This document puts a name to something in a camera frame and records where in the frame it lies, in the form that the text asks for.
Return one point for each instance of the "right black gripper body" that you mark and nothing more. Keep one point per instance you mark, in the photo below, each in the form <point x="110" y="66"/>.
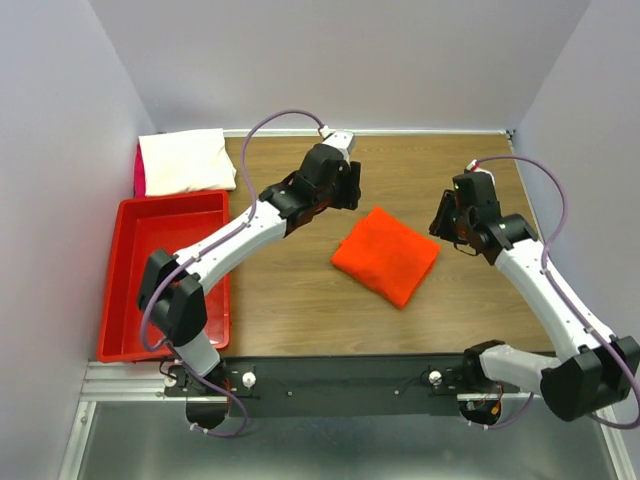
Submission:
<point x="445" y="215"/>

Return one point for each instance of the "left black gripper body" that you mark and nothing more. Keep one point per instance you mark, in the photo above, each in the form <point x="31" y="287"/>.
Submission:
<point x="347" y="185"/>

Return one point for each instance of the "orange t-shirt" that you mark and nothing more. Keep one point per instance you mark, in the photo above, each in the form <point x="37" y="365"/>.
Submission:
<point x="386" y="256"/>

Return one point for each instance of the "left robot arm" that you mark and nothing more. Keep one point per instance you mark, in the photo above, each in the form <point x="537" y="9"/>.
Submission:
<point x="174" y="286"/>

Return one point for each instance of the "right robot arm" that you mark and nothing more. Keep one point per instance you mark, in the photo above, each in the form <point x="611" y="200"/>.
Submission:
<point x="591" y="367"/>

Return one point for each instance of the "folded white t-shirt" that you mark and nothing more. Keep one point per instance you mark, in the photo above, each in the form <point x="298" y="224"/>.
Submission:
<point x="186" y="161"/>

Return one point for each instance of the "folded pink t-shirt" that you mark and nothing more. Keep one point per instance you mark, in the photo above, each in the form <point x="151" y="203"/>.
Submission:
<point x="139" y="180"/>

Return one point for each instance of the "red plastic bin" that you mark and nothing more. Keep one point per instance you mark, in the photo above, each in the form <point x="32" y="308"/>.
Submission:
<point x="142" y="226"/>

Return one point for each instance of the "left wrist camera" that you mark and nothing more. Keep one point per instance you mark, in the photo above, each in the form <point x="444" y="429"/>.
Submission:
<point x="341" y="140"/>

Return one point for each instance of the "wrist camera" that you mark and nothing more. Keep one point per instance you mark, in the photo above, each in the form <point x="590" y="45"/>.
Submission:
<point x="480" y="170"/>
<point x="341" y="140"/>

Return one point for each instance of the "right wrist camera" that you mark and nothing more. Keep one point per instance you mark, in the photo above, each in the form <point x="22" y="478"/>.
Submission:
<point x="480" y="170"/>

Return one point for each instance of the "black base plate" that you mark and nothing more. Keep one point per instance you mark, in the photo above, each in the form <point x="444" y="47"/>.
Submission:
<point x="361" y="385"/>

